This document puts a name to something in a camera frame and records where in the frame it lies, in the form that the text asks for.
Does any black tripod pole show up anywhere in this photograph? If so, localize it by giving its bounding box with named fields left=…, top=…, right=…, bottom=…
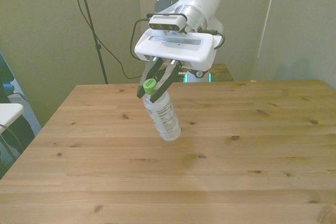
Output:
left=74, top=0, right=109, bottom=85

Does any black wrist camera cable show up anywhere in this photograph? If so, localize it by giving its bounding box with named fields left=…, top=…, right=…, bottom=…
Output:
left=130, top=17, right=152, bottom=60

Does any white water bottle green cap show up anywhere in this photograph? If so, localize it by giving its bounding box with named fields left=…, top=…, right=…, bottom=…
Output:
left=141, top=78, right=183, bottom=142

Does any white seat metal chair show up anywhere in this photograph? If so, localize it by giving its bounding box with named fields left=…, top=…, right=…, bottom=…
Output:
left=0, top=91, right=30, bottom=162

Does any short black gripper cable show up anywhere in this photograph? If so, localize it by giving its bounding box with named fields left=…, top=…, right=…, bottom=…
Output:
left=198, top=27, right=226, bottom=50

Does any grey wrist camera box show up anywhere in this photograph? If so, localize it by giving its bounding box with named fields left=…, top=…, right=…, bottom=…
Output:
left=148, top=14, right=188, bottom=33

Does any blue panel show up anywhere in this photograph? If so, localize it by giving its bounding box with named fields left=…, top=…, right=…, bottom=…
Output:
left=0, top=50, right=43, bottom=154

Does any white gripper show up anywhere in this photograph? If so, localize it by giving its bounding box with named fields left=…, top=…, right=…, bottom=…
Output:
left=134, top=30, right=221, bottom=103

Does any white wall trim strip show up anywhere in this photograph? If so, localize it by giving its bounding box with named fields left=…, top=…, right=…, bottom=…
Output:
left=255, top=0, right=279, bottom=81

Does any thin dark tripod cable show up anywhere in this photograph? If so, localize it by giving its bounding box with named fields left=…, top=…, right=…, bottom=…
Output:
left=62, top=0, right=144, bottom=80

